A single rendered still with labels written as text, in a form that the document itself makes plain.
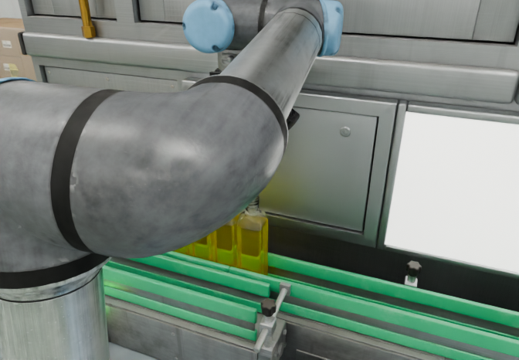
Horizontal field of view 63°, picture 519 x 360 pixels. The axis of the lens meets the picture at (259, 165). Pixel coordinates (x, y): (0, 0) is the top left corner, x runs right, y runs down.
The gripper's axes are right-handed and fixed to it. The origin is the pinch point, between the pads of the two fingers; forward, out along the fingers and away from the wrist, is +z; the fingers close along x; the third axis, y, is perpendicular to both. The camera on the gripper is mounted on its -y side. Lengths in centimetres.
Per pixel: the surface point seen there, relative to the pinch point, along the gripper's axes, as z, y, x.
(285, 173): 5.9, -3.3, -12.3
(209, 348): 33.9, 3.3, 15.9
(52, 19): -24, 58, -15
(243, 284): 23.3, -0.6, 6.7
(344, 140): -4.2, -15.9, -12.3
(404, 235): 15.7, -30.6, -11.9
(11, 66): 61, 350, -236
